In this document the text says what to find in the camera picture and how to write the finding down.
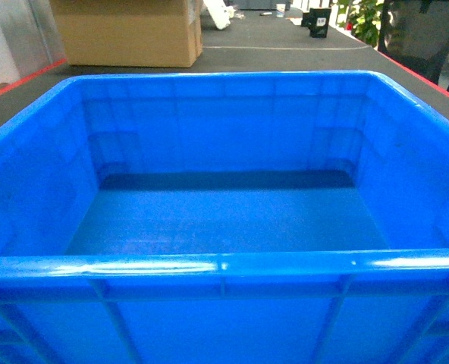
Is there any large blue plastic crate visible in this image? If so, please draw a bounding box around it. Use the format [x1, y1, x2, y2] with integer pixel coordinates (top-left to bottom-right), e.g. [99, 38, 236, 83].
[0, 71, 449, 363]

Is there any small black box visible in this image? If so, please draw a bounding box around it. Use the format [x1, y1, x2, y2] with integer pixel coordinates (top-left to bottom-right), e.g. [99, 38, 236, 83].
[301, 8, 331, 39]

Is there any brown cardboard box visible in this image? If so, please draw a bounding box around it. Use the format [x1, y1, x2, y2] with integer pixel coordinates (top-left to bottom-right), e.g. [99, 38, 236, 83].
[50, 1, 203, 68]

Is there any white device on floor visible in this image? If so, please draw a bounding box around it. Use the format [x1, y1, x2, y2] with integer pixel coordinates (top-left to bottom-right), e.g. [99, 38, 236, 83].
[203, 0, 235, 30]

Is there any green potted plant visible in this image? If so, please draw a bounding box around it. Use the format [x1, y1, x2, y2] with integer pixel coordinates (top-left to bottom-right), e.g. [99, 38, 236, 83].
[332, 0, 384, 48]

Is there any black office chair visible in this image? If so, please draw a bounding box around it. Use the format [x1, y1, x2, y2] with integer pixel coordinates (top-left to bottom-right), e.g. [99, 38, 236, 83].
[378, 1, 449, 84]

